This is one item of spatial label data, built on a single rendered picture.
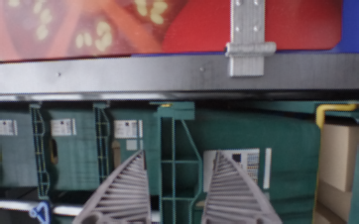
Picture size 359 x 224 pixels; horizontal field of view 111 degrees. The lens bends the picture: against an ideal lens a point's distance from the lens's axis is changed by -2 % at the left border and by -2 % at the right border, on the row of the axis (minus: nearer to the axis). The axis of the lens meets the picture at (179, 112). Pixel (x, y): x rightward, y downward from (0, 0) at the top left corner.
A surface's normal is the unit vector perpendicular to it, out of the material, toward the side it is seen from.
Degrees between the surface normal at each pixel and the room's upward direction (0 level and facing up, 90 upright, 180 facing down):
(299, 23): 90
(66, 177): 94
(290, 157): 99
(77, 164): 98
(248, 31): 90
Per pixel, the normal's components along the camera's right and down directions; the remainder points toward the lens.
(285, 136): -0.01, 0.07
